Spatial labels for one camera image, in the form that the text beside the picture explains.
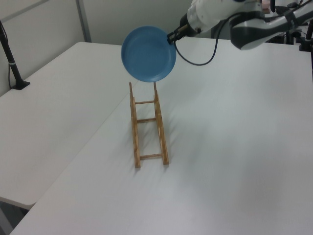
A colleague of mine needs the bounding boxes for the grey partition post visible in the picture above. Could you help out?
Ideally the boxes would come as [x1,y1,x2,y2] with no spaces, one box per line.
[75,0,92,43]

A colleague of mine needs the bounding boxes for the blue plate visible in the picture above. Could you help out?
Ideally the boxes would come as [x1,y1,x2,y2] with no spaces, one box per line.
[121,25,177,83]

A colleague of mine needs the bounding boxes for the black camera stand with white band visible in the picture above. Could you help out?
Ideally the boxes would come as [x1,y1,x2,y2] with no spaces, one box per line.
[0,20,31,91]

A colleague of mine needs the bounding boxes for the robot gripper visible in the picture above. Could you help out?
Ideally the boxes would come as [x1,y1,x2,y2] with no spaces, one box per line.
[167,0,221,45]

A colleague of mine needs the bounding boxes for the wooden plate rack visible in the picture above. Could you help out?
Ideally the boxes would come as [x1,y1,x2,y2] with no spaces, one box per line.
[128,81,170,169]

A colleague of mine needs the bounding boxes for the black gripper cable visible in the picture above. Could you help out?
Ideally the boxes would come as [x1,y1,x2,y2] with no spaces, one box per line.
[174,14,232,66]

